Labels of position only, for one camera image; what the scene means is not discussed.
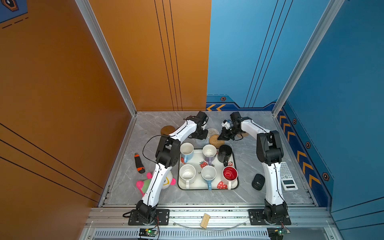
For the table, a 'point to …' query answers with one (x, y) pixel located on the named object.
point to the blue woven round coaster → (202, 142)
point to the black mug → (224, 152)
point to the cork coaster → (243, 135)
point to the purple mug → (209, 152)
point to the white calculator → (287, 180)
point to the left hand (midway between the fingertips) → (204, 136)
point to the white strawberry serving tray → (198, 173)
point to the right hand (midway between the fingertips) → (218, 138)
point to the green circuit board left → (148, 232)
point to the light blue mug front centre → (208, 173)
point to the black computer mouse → (258, 181)
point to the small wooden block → (205, 220)
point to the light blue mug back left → (186, 150)
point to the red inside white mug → (230, 174)
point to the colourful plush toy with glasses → (143, 185)
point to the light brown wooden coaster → (167, 129)
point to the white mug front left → (187, 173)
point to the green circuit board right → (277, 233)
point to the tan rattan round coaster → (213, 140)
